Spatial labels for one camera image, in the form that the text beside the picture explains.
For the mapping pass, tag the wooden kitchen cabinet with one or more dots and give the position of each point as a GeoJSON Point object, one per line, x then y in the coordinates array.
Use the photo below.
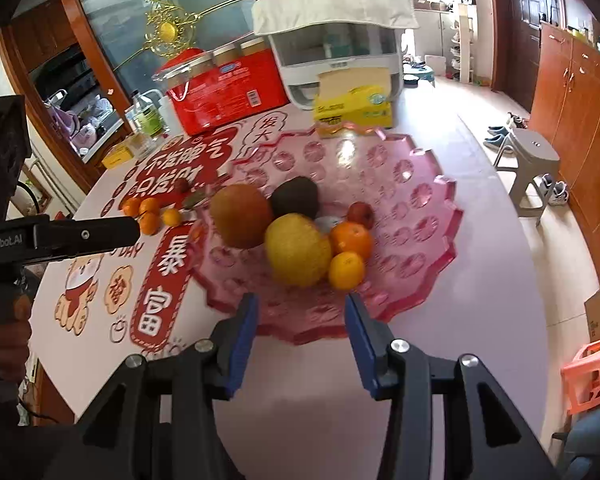
{"type": "Point", "coordinates": [55, 30]}

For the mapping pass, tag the dark green avocado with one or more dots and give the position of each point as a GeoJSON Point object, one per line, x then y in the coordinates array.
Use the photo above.
{"type": "Point", "coordinates": [295, 197]}

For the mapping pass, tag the pink plastic stool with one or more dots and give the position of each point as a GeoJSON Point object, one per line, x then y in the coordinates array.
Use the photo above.
{"type": "Point", "coordinates": [595, 365]}

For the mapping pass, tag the small glass jar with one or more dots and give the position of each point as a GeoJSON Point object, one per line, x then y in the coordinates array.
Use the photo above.
{"type": "Point", "coordinates": [142, 144]}

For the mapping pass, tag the white shoe rack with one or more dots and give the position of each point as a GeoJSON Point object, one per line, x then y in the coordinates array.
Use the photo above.
{"type": "Point", "coordinates": [462, 45]}

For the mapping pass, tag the printed tablecloth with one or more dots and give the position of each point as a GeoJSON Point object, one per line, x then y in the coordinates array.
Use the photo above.
{"type": "Point", "coordinates": [455, 360]}

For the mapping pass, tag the pink plastic bag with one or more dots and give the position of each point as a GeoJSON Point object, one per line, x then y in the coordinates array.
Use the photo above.
{"type": "Point", "coordinates": [65, 120]}

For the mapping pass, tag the white countertop appliance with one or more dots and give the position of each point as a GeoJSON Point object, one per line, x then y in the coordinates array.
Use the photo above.
{"type": "Point", "coordinates": [300, 55]}

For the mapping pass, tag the grey plastic stool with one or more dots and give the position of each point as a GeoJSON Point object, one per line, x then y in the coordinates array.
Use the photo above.
{"type": "Point", "coordinates": [530, 147]}

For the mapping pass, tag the frosted glass sliding door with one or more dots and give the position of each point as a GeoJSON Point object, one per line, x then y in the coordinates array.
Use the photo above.
{"type": "Point", "coordinates": [110, 10]}

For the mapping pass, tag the blue grey cloth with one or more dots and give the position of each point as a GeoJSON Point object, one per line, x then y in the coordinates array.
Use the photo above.
{"type": "Point", "coordinates": [590, 450]}

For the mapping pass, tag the red gift box with jars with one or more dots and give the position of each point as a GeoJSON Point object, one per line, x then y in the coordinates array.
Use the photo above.
{"type": "Point", "coordinates": [220, 95]}

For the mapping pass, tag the white squeeze bottle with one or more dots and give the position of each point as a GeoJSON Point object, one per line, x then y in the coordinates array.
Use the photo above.
{"type": "Point", "coordinates": [167, 120]}

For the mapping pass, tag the person's left hand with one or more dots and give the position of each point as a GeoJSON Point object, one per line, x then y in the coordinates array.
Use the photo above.
{"type": "Point", "coordinates": [5, 347]}

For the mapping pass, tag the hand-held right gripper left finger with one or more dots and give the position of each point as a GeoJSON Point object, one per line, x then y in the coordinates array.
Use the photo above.
{"type": "Point", "coordinates": [240, 350]}

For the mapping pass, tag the dark shoes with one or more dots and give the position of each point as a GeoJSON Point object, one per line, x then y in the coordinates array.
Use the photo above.
{"type": "Point", "coordinates": [517, 121]}

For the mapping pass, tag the dark wooden door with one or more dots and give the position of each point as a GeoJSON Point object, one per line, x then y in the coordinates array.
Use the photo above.
{"type": "Point", "coordinates": [520, 35]}

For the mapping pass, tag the large orange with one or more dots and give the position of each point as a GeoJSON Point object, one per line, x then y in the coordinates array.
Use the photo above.
{"type": "Point", "coordinates": [352, 240]}

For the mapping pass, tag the yellow pear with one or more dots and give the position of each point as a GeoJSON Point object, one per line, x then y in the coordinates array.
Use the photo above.
{"type": "Point", "coordinates": [297, 252]}

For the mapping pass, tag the teal low stool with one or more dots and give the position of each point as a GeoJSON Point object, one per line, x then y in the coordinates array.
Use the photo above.
{"type": "Point", "coordinates": [420, 74]}

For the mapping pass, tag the yellow tin box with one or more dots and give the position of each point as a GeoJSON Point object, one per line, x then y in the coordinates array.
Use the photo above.
{"type": "Point", "coordinates": [116, 157]}

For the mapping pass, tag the person's left forearm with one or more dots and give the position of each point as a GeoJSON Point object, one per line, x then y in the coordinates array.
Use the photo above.
{"type": "Point", "coordinates": [0, 410]}

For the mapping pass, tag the dark red plum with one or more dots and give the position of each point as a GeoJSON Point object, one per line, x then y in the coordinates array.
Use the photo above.
{"type": "Point", "coordinates": [361, 212]}
{"type": "Point", "coordinates": [181, 186]}

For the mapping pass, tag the small tangerine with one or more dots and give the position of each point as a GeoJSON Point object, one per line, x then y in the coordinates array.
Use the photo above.
{"type": "Point", "coordinates": [131, 206]}
{"type": "Point", "coordinates": [346, 271]}
{"type": "Point", "coordinates": [149, 224]}
{"type": "Point", "coordinates": [149, 205]}
{"type": "Point", "coordinates": [171, 217]}

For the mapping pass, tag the blue shoes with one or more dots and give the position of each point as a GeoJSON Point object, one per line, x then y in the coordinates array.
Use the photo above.
{"type": "Point", "coordinates": [497, 137]}

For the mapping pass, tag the yellow tissue box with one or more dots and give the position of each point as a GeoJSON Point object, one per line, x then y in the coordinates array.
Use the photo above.
{"type": "Point", "coordinates": [355, 107]}

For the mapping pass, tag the pink plastic fruit bowl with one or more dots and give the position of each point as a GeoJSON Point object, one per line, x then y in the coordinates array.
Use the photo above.
{"type": "Point", "coordinates": [415, 240]}

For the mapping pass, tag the gold door ornament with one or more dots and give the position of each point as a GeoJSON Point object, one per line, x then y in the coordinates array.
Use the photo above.
{"type": "Point", "coordinates": [166, 30]}

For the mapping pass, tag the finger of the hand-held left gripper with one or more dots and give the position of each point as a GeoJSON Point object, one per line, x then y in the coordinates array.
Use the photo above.
{"type": "Point", "coordinates": [85, 235]}

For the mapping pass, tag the red apple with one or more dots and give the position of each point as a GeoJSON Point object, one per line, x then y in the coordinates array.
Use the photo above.
{"type": "Point", "coordinates": [240, 215]}

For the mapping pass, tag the wooden display shelf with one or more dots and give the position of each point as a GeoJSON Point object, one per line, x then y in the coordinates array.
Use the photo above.
{"type": "Point", "coordinates": [580, 15]}

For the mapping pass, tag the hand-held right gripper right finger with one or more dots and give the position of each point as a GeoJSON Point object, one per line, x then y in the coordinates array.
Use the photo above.
{"type": "Point", "coordinates": [362, 350]}

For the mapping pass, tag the white towel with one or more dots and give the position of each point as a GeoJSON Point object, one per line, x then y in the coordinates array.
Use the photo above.
{"type": "Point", "coordinates": [330, 5]}

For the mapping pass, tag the overripe dark banana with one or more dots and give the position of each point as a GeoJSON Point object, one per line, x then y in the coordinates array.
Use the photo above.
{"type": "Point", "coordinates": [195, 201]}

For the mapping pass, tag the clear bottle green label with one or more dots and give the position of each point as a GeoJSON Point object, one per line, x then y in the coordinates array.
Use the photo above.
{"type": "Point", "coordinates": [147, 117]}

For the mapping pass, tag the white sneakers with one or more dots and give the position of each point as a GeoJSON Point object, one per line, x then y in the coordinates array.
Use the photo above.
{"type": "Point", "coordinates": [552, 190]}

